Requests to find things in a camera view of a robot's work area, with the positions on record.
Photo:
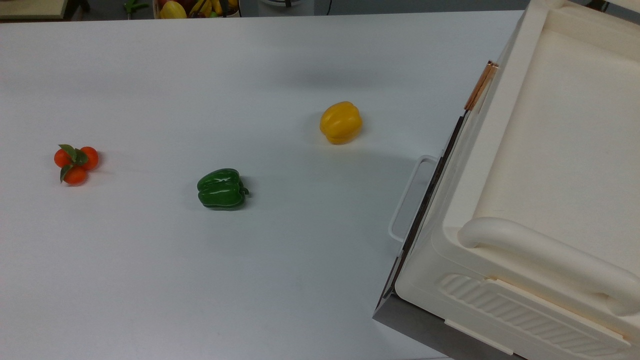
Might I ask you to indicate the cream plastic cabinet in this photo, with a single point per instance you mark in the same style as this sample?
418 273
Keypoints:
550 150

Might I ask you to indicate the orange tangerine cluster with leaves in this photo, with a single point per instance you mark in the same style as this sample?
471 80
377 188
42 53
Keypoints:
89 159

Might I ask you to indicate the copper strip on cabinet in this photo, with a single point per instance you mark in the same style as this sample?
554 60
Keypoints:
481 85

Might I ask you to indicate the yellow bell pepper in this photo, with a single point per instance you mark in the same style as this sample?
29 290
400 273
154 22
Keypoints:
341 122

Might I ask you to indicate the green plastic item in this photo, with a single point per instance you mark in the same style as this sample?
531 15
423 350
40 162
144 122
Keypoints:
134 7

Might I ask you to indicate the basket of fruit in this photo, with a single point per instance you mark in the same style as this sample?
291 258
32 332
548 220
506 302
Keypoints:
172 10

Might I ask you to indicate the green bell pepper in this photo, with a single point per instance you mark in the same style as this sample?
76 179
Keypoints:
220 190

